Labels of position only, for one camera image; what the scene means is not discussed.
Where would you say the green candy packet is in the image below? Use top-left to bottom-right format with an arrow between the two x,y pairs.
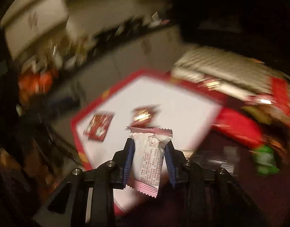
251,145 -> 280,176

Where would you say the red tray box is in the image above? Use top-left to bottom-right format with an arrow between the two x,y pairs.
70,69 -> 229,218

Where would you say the small red snack sachet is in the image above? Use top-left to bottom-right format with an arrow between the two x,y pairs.
84,112 -> 114,142

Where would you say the white keyboard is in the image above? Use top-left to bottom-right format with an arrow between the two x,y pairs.
171,45 -> 290,97

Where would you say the red snack packet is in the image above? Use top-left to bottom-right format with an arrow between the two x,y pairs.
130,105 -> 159,128

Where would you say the large red tissue pack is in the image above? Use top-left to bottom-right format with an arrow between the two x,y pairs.
212,108 -> 264,150

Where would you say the white pink snack packet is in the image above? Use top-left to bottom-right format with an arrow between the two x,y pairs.
127,127 -> 172,198

